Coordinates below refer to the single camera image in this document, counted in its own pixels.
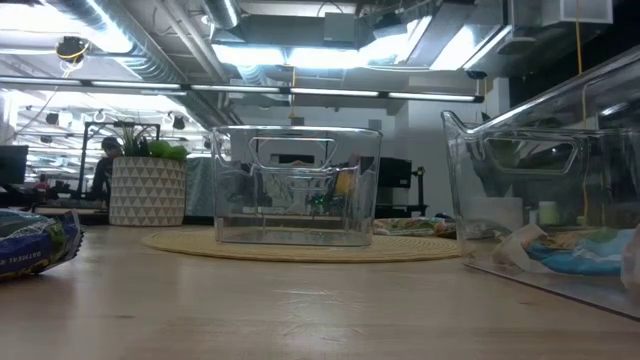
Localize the clear plastic bin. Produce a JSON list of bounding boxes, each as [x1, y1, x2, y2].
[[440, 44, 640, 321], [210, 124, 384, 248]]

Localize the pale granola bar wrapper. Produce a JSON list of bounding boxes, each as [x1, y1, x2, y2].
[[462, 219, 512, 241]]

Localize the light blue granola bar wrapper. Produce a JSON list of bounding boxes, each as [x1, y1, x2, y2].
[[492, 223, 636, 277]]

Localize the dark blue granola bar wrapper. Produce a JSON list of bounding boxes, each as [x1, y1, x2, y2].
[[0, 208, 85, 281]]

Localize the black printer on stand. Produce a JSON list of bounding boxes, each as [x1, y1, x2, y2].
[[377, 157, 430, 219]]

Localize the round woven straw placemat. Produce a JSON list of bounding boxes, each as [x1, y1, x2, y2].
[[141, 227, 464, 264]]

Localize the long LED light bar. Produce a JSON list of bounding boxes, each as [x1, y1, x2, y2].
[[0, 75, 485, 104]]

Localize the succulent in white patterned pot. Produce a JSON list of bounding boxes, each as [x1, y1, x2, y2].
[[108, 122, 190, 227]]

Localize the dark plant in white pot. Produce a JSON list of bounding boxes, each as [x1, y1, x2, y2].
[[469, 112, 576, 232]]

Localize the person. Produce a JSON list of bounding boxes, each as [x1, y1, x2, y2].
[[91, 136, 124, 209]]

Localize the pale green cup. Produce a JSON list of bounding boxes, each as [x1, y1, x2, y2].
[[537, 200, 561, 226]]

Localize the black metal rack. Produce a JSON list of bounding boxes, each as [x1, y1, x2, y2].
[[79, 121, 162, 201]]

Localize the black monitor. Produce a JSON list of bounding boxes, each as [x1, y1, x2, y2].
[[0, 144, 30, 185]]

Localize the black aluminium table frame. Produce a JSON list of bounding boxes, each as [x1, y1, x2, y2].
[[64, 208, 111, 226]]

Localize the yellow black cable reel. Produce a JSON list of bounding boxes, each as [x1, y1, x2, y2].
[[54, 35, 91, 64]]

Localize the yellow hanging cable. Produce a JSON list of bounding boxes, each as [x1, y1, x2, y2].
[[573, 0, 592, 226]]

